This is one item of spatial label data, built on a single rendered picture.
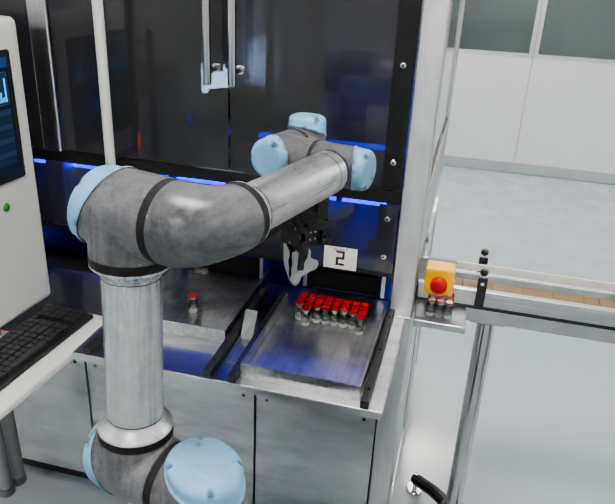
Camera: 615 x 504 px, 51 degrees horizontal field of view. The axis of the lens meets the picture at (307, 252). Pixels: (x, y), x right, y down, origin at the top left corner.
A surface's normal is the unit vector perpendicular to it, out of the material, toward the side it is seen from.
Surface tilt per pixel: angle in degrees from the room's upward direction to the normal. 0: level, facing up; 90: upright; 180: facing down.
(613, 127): 90
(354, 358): 0
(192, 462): 8
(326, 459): 90
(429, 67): 90
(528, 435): 0
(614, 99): 90
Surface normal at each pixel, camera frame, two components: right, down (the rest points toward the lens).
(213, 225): 0.46, 0.04
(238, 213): 0.59, -0.21
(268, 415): -0.25, 0.39
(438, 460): 0.04, -0.91
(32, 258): 0.95, 0.16
